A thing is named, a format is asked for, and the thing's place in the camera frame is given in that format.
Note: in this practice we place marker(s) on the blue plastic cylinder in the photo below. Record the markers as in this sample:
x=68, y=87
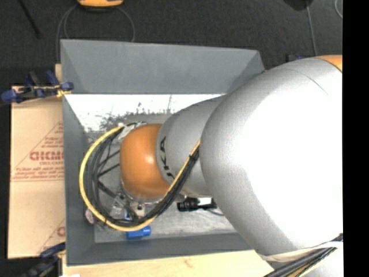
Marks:
x=138, y=232

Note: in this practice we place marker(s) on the pale pink clear object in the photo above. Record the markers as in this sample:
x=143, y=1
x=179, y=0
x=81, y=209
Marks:
x=89, y=216

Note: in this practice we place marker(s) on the brown cardboard board red print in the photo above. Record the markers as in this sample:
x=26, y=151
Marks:
x=34, y=200

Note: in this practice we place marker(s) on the grey metal bin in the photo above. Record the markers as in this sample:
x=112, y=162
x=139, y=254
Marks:
x=161, y=68

